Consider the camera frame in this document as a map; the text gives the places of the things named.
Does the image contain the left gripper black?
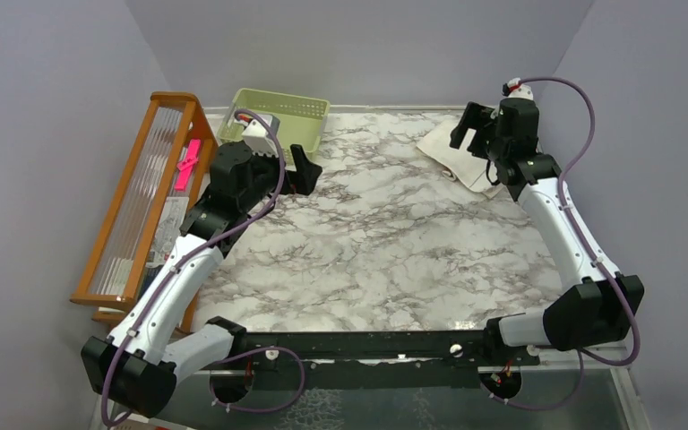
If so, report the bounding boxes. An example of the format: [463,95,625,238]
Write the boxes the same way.
[239,142,322,212]

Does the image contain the white towel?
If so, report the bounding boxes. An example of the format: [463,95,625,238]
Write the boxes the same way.
[417,120,503,198]

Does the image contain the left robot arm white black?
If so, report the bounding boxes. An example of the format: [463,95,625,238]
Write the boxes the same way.
[81,142,323,427]

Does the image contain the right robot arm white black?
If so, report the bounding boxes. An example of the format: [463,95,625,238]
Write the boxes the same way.
[450,98,644,365]

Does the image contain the green plastic basket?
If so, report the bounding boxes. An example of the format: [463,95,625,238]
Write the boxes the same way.
[217,88,331,169]

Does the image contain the pink plastic clip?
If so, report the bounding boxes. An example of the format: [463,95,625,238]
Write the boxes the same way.
[173,139,202,192]

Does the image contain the wooden rack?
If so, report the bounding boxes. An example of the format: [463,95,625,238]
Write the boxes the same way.
[70,91,218,328]

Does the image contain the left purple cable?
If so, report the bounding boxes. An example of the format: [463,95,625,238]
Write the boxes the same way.
[99,108,288,428]

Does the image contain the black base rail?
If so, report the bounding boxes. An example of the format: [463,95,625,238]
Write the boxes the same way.
[205,330,540,391]

